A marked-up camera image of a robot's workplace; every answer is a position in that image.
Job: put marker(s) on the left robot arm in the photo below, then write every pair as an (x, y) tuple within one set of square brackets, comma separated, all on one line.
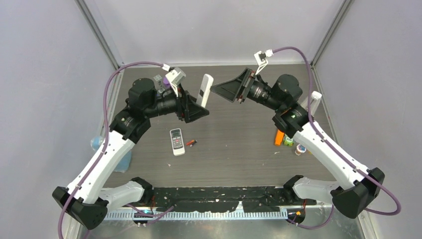
[(84, 198)]

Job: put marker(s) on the red and white remote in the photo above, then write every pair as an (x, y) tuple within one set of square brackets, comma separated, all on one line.
[(205, 90)]

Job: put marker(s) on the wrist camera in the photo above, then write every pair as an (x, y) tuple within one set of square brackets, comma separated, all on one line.
[(262, 59), (175, 76)]

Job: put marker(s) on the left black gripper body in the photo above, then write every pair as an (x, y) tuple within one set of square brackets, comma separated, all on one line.
[(166, 104)]

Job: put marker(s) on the white remote control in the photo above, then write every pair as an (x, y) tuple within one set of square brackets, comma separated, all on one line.
[(177, 142)]

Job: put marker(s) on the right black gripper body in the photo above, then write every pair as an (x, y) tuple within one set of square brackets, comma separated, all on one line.
[(261, 93)]

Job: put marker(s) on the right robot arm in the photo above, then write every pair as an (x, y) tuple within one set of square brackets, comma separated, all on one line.
[(355, 186)]

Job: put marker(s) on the orange battery upper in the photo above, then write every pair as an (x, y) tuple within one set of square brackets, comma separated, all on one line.
[(190, 143)]

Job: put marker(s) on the green owl toy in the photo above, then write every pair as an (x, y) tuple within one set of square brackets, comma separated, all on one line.
[(287, 141)]

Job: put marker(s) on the purple plastic cup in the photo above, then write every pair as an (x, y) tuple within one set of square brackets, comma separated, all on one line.
[(166, 82)]

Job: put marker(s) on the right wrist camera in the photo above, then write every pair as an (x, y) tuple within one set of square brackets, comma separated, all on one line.
[(262, 59)]

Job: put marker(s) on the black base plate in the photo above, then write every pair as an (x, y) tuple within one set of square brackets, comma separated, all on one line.
[(225, 199)]

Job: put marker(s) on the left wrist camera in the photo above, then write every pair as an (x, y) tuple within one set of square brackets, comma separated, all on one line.
[(175, 76)]

